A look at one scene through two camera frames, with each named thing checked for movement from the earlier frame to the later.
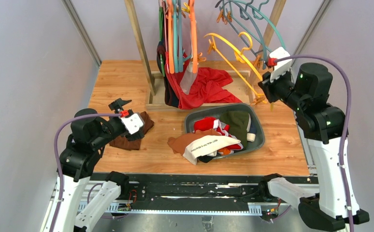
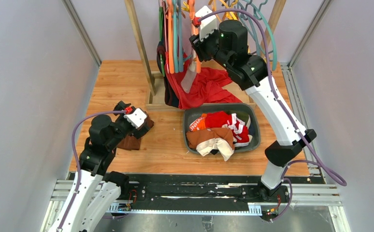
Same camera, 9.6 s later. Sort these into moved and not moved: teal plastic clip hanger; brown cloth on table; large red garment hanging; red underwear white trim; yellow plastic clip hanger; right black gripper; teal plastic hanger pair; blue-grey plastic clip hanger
Moved: blue-grey plastic clip hanger; yellow plastic clip hanger; right black gripper; teal plastic clip hanger; red underwear white trim
Not moved: brown cloth on table; large red garment hanging; teal plastic hanger pair
